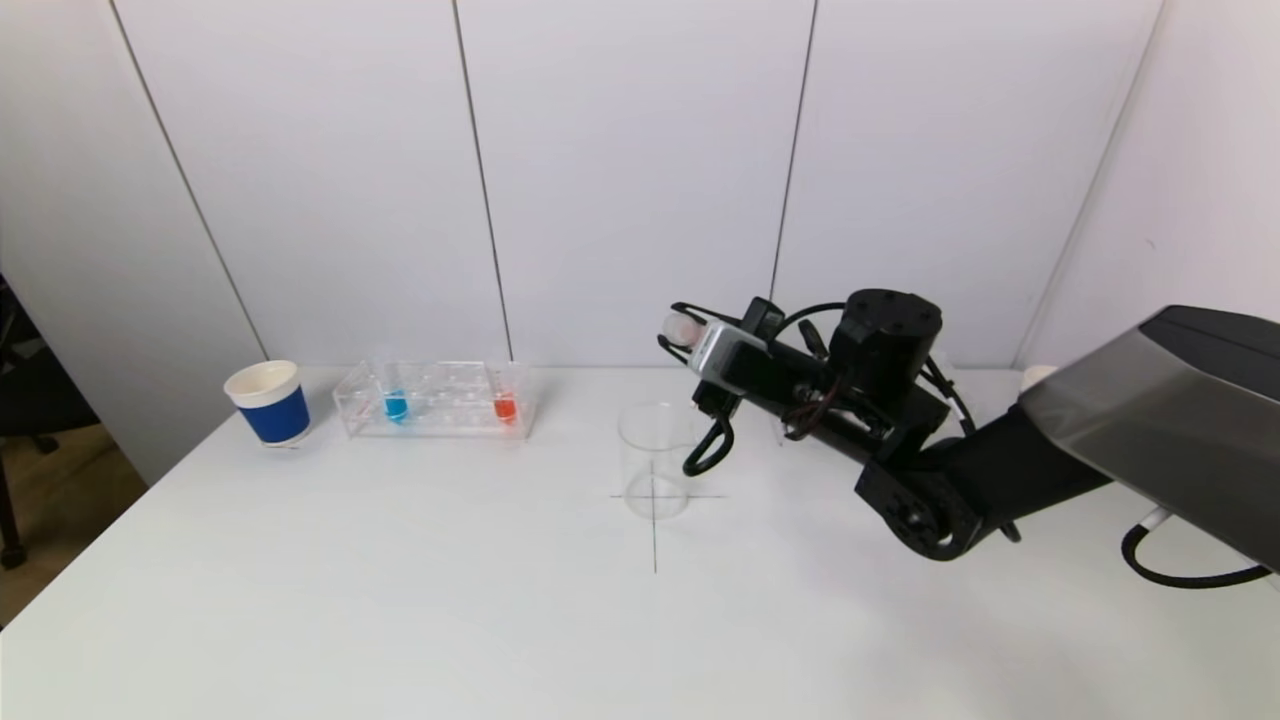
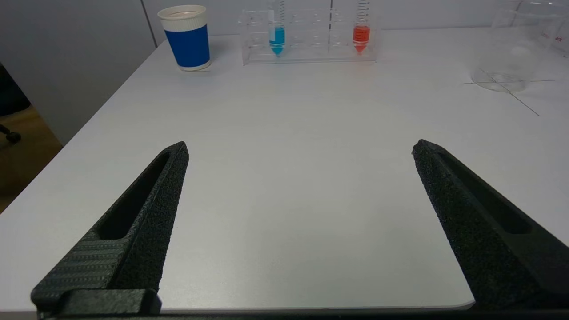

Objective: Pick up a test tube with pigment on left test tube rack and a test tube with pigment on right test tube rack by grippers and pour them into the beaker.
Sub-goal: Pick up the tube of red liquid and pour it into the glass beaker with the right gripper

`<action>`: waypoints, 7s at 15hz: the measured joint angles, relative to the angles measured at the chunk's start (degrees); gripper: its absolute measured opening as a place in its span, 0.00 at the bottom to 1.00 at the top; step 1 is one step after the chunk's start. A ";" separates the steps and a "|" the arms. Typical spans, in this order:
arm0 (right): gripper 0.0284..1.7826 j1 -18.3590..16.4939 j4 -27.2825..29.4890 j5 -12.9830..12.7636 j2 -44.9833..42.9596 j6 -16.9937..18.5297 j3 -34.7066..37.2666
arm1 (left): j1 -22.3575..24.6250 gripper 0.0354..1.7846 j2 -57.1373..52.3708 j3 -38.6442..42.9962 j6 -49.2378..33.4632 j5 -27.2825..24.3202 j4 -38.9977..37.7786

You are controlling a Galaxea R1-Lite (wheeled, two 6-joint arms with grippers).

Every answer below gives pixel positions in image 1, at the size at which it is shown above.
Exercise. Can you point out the blue white paper cup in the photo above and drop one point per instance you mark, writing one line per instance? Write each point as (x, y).
(1036, 377)
(275, 418)

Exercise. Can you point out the clear graduated plastic test tube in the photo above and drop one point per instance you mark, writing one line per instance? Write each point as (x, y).
(685, 328)

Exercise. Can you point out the test tube with blue pigment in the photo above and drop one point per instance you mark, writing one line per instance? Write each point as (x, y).
(395, 407)

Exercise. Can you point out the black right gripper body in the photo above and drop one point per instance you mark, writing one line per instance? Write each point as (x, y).
(716, 356)

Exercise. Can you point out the clear glass beaker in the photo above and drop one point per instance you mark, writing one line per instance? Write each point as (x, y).
(650, 470)

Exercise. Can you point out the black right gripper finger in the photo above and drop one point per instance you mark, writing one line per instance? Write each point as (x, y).
(680, 350)
(715, 315)

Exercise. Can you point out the test tube with red pigment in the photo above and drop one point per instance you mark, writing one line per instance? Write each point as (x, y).
(505, 408)

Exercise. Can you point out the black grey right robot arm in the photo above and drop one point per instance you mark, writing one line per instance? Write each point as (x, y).
(1150, 430)

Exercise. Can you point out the clear acrylic test tube rack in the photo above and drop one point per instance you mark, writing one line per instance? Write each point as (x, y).
(450, 400)

